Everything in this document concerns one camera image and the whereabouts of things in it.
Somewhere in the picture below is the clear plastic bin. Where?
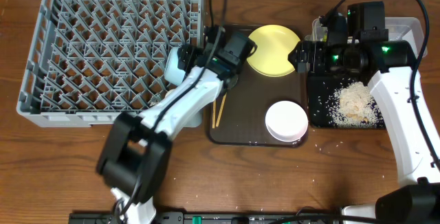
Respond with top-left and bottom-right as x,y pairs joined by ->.
305,17 -> 424,56

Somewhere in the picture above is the white bowl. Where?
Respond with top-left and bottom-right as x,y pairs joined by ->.
265,100 -> 309,142

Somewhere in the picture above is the wooden chopstick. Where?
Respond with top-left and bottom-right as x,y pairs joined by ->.
212,100 -> 217,129
213,93 -> 227,120

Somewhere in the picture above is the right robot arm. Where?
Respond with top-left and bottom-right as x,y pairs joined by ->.
288,1 -> 439,223

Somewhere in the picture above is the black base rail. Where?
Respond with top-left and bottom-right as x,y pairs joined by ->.
67,210 -> 344,224

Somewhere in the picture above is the yellow plate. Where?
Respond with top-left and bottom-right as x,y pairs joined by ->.
247,25 -> 300,77

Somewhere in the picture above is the dark brown serving tray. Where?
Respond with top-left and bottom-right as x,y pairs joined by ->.
204,23 -> 309,148

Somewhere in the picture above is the black waste tray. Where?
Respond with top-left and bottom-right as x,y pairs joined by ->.
307,76 -> 385,129

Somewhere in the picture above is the light blue bowl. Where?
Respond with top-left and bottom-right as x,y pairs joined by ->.
164,47 -> 186,86

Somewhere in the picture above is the left wooden chopstick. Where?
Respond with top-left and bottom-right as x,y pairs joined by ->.
212,100 -> 217,129

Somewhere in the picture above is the rice pile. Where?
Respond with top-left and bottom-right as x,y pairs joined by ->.
313,82 -> 384,128

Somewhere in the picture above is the grey dishwasher rack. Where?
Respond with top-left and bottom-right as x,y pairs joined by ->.
16,0 -> 204,127

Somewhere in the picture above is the right wooden chopstick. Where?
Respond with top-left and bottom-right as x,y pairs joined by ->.
213,93 -> 227,120

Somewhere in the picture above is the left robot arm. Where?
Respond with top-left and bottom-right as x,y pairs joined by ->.
96,26 -> 258,223

